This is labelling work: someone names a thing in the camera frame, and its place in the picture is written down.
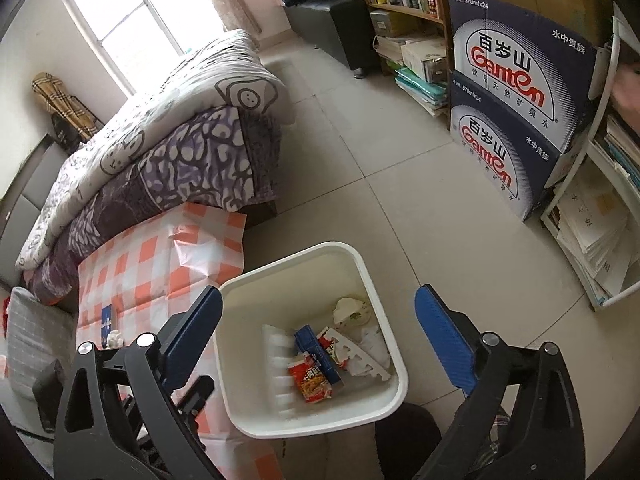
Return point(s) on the person's plaid clothing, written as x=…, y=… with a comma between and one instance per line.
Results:
x=495, y=435

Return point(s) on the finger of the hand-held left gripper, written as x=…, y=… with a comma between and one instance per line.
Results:
x=197, y=394

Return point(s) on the bed with patterned quilt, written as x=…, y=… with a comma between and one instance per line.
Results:
x=165, y=110

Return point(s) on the white paper bowl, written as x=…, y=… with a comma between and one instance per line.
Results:
x=350, y=310

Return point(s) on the blue milk carton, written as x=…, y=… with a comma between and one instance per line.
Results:
x=310, y=342

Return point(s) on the white tissue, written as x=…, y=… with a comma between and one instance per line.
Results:
x=375, y=342
x=115, y=338

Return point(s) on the white plastic bin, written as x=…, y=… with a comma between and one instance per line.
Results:
x=310, y=270

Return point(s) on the small blue white carton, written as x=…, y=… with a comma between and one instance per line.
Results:
x=107, y=317

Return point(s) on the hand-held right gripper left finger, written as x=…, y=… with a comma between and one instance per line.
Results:
x=195, y=330

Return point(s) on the stack of books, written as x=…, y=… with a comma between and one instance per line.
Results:
x=420, y=75

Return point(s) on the grey checked covered chair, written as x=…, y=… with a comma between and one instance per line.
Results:
x=35, y=325

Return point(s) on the window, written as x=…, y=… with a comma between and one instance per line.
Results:
x=140, y=15

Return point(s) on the blue water bottle box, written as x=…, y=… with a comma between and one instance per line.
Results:
x=510, y=60
x=500, y=160

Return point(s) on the red white carton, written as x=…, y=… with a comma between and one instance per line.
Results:
x=330, y=346

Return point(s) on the purple patterned bedspread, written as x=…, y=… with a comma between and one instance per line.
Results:
x=200, y=160

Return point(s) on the black bag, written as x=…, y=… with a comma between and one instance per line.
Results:
x=65, y=132

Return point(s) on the stack of papers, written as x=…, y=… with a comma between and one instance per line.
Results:
x=590, y=230

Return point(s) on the tan plaid coat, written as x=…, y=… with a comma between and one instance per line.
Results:
x=65, y=105

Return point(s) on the wooden bookshelf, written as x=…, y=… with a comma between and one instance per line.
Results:
x=442, y=35

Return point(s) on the person's dark trouser leg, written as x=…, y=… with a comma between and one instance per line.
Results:
x=405, y=435

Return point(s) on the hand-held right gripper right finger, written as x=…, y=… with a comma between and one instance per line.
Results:
x=442, y=340

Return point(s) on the grey padded bed headboard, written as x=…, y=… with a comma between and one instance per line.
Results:
x=25, y=200

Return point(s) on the black storage bench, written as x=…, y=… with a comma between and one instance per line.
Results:
x=345, y=25

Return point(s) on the red snack packet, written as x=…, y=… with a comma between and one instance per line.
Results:
x=307, y=382

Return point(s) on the white metal rack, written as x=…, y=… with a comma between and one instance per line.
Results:
x=575, y=170

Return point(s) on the orange white checked tablecloth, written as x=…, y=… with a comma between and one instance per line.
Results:
x=150, y=260

